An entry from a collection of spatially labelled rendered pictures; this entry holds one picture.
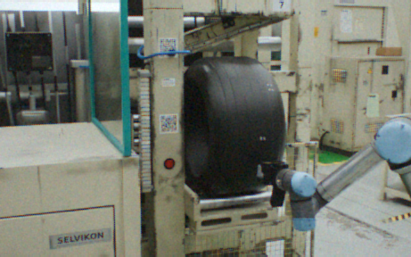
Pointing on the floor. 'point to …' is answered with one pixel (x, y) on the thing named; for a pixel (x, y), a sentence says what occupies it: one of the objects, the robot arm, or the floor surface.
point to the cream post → (166, 186)
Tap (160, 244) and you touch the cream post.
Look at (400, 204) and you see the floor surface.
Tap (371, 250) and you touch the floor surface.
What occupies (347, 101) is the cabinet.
